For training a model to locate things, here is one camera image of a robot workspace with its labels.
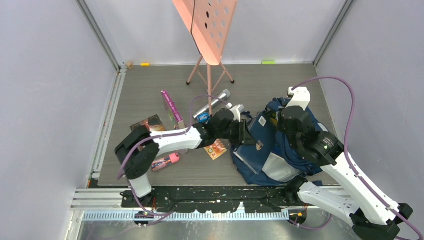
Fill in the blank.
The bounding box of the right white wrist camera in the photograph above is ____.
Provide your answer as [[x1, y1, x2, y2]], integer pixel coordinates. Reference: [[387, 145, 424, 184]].
[[286, 87, 311, 111]]

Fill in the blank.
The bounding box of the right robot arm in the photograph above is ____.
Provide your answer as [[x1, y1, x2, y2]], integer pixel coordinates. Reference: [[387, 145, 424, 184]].
[[277, 106, 413, 240]]

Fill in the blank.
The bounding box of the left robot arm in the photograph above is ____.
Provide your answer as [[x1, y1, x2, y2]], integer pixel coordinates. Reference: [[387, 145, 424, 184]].
[[114, 107, 257, 207]]

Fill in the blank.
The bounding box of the green tape piece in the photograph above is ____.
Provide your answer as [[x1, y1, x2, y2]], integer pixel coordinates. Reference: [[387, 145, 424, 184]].
[[261, 60, 276, 65]]

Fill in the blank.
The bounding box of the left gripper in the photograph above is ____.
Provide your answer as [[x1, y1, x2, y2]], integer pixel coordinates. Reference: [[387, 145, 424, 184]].
[[215, 118, 256, 145]]

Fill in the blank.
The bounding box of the small wooden block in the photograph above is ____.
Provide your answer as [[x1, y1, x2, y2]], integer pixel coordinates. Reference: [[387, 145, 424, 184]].
[[125, 61, 134, 70]]

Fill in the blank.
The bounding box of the pink music stand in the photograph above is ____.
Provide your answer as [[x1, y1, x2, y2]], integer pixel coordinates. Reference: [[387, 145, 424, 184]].
[[172, 0, 238, 96]]

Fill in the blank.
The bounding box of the navy blue student backpack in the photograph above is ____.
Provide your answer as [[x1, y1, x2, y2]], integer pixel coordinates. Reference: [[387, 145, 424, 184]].
[[230, 97, 322, 186]]

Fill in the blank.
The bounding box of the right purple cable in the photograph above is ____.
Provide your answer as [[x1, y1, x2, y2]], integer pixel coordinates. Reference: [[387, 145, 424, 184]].
[[291, 76, 424, 240]]

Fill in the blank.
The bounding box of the purple Treehouse book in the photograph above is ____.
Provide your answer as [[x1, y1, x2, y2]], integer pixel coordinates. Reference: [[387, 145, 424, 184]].
[[161, 90, 186, 130]]

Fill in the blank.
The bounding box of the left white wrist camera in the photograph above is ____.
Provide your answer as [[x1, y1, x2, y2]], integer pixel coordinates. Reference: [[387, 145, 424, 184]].
[[225, 103, 245, 122]]

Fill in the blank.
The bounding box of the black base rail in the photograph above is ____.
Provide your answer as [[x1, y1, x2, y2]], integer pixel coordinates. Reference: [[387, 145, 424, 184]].
[[120, 185, 308, 214]]

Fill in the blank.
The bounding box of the Three Days to See book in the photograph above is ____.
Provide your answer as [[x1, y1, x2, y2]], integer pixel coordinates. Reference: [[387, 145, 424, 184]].
[[130, 114, 166, 132]]

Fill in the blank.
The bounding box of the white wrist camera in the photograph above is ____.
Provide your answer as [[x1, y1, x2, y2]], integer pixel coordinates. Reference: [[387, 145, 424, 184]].
[[225, 103, 245, 122], [286, 87, 311, 111]]

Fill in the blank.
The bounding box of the silver microphone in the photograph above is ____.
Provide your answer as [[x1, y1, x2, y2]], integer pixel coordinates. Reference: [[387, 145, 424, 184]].
[[192, 89, 231, 119]]

